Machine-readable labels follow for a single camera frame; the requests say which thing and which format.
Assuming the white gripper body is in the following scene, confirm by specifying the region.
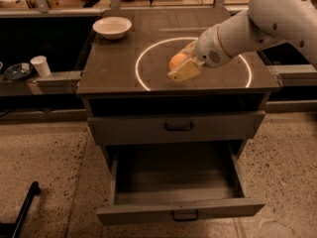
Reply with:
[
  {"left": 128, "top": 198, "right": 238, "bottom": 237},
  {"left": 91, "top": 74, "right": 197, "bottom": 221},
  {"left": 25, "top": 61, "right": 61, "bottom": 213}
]
[{"left": 193, "top": 25, "right": 232, "bottom": 68}]

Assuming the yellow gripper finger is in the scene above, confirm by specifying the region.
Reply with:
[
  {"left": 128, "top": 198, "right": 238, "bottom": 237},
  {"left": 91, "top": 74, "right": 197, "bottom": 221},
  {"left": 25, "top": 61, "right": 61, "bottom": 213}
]
[
  {"left": 167, "top": 59, "right": 202, "bottom": 82},
  {"left": 180, "top": 41, "right": 196, "bottom": 56}
]

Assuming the orange fruit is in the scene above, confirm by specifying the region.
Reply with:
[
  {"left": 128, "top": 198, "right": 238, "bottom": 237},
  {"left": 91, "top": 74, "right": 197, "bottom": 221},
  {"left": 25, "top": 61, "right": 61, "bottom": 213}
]
[{"left": 168, "top": 53, "right": 187, "bottom": 70}]

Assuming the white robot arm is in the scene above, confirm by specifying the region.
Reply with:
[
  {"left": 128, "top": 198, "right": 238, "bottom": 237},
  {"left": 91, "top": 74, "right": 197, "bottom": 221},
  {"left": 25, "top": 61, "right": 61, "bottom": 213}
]
[{"left": 168, "top": 0, "right": 317, "bottom": 82}]

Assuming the grey drawer cabinet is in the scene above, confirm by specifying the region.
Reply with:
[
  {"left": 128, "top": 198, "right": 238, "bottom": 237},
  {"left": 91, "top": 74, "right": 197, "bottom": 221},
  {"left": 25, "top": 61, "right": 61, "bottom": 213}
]
[{"left": 75, "top": 7, "right": 281, "bottom": 173}]

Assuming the grey upper drawer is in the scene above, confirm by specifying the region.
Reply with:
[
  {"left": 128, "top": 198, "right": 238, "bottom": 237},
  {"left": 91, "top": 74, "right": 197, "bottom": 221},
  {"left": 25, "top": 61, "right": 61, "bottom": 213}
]
[{"left": 88, "top": 111, "right": 265, "bottom": 146}]

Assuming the grey open middle drawer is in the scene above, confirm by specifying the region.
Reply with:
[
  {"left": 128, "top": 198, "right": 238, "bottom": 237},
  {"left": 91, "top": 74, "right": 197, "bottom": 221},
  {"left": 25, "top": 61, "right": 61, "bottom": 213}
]
[{"left": 97, "top": 142, "right": 264, "bottom": 225}]

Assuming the white paper bowl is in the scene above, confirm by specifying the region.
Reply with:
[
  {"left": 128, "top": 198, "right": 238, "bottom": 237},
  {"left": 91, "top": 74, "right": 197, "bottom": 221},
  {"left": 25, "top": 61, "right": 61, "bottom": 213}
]
[{"left": 93, "top": 17, "right": 132, "bottom": 40}]

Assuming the white paper cup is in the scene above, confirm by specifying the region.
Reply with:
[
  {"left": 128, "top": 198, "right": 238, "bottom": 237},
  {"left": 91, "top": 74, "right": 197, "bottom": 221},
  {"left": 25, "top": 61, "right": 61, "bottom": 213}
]
[{"left": 31, "top": 56, "right": 51, "bottom": 77}]

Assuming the black metal bar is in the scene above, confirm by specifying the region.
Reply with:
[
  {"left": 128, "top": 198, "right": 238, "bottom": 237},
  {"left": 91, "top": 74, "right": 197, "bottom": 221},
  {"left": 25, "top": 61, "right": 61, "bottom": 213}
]
[{"left": 0, "top": 181, "right": 41, "bottom": 238}]

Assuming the black upper drawer handle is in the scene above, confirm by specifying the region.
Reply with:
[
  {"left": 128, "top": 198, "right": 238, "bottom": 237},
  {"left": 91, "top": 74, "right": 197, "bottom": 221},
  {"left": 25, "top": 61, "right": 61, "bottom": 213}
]
[{"left": 164, "top": 122, "right": 194, "bottom": 132}]

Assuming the black drawer handle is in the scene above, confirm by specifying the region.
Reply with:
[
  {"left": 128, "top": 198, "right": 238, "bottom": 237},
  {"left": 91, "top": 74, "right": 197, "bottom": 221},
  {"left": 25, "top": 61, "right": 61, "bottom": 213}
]
[
  {"left": 171, "top": 210, "right": 199, "bottom": 222},
  {"left": 164, "top": 122, "right": 194, "bottom": 132}
]

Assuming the black middle drawer handle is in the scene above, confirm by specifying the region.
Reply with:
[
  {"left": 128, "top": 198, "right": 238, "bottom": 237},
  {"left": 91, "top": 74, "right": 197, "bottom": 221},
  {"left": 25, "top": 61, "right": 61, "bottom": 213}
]
[{"left": 171, "top": 210, "right": 199, "bottom": 222}]

